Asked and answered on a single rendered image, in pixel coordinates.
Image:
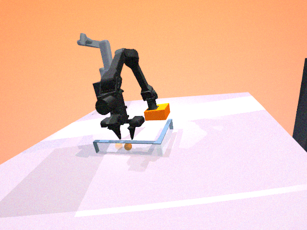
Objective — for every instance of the clear blue l-shaped low wall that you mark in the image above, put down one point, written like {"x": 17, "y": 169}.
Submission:
{"x": 159, "y": 141}

